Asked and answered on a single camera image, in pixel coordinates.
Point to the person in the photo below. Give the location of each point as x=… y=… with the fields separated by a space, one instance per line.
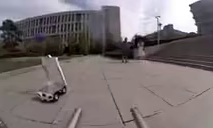
x=125 y=50

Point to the lamp pole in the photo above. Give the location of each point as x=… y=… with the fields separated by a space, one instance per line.
x=158 y=30

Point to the low building with sloped roof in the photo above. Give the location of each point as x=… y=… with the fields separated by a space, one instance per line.
x=169 y=33

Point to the row of bushes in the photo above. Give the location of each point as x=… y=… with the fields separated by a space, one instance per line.
x=60 y=46

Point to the dark tree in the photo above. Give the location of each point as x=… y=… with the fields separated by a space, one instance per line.
x=10 y=33

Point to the robot's own part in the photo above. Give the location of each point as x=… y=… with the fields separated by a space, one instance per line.
x=74 y=118
x=139 y=117

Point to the grey concrete paved plaza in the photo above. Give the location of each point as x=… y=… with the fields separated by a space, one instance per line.
x=94 y=83

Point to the dark tall building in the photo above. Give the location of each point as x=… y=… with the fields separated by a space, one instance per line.
x=205 y=16

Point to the small white wheeled robot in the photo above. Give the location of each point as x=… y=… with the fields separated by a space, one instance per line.
x=53 y=83

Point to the wide stone stairs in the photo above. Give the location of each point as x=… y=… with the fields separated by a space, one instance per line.
x=187 y=55

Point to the grass area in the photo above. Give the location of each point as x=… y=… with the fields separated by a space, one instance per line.
x=14 y=64

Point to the curved grey windowed building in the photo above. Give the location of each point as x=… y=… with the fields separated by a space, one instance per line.
x=70 y=25

